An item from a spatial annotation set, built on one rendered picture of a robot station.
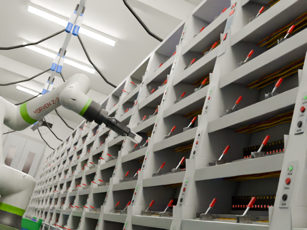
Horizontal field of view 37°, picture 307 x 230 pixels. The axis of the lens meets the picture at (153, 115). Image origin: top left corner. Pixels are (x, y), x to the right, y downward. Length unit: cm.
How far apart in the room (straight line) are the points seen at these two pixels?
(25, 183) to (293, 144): 132
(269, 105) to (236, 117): 21
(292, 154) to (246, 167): 24
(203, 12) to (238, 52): 78
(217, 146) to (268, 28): 52
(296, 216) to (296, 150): 18
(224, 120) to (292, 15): 47
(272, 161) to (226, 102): 64
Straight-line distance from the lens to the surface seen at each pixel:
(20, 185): 216
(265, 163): 136
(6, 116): 238
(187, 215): 179
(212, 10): 270
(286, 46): 153
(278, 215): 122
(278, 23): 188
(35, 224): 293
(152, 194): 248
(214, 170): 165
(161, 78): 327
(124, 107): 397
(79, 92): 209
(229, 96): 193
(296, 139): 126
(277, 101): 143
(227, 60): 197
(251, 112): 156
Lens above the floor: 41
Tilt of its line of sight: 16 degrees up
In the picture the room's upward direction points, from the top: 17 degrees clockwise
